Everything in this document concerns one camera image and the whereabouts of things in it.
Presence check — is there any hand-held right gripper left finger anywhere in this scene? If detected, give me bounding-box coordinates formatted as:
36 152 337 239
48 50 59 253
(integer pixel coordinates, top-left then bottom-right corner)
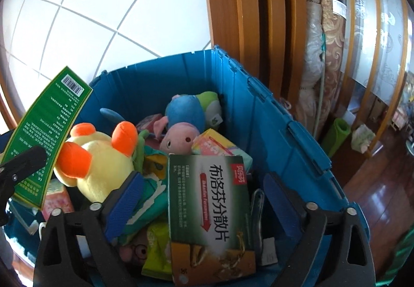
37 171 144 287

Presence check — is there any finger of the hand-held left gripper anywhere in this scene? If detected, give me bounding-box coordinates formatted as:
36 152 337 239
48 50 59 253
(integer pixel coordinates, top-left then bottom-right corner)
0 145 47 226

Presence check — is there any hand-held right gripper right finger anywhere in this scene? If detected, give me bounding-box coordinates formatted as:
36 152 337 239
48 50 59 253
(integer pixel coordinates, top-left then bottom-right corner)
263 172 376 287

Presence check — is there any green cardboard box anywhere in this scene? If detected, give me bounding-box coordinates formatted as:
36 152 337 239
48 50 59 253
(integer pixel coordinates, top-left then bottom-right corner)
0 66 94 210

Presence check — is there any blue plastic container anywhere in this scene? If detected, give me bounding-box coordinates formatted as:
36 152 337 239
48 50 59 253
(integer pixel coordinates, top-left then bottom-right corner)
0 45 371 287

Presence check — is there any green white medicine box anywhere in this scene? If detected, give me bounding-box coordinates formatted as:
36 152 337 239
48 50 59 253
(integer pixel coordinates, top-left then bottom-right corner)
167 154 257 284

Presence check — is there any pastel yellow packet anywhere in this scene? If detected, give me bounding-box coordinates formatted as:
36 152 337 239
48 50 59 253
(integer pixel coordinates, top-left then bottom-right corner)
191 128 253 174

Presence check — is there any pink pig plush toy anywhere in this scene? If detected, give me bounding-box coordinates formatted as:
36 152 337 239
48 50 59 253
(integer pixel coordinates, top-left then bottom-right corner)
153 94 208 153

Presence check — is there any green frog plush toy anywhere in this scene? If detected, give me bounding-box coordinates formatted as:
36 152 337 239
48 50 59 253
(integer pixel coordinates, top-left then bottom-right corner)
197 91 224 132

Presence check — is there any teal packet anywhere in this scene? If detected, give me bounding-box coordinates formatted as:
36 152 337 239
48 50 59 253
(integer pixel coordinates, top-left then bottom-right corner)
113 148 169 245

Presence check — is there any pink cartoon toy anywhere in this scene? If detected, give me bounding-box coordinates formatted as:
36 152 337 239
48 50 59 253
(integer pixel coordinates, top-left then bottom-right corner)
118 235 149 263

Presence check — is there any yellow green packet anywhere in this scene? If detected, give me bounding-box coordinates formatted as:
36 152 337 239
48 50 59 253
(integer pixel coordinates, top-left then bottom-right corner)
142 222 173 275

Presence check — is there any yellow duck plush toy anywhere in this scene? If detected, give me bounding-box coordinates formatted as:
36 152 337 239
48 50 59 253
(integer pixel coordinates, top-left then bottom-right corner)
53 120 139 203

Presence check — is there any green rolled mat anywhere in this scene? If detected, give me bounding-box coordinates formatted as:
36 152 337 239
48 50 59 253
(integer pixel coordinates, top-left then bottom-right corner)
320 117 351 158

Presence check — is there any white crumpled bag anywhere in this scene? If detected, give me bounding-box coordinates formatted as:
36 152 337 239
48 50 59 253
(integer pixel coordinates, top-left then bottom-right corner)
351 123 376 153

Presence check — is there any green cloth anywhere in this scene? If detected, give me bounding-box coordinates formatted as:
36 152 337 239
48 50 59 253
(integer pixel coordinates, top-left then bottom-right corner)
385 232 414 284

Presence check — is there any brown patterned rolled carpet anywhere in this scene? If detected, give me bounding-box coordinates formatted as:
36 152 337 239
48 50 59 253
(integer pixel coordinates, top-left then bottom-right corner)
312 0 348 126

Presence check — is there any frosted glass sliding door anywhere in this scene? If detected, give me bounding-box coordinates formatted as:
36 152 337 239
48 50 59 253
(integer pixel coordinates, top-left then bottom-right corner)
343 0 414 152

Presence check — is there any wooden door frame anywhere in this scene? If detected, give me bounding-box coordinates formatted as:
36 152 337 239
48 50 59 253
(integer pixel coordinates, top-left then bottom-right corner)
199 0 306 106

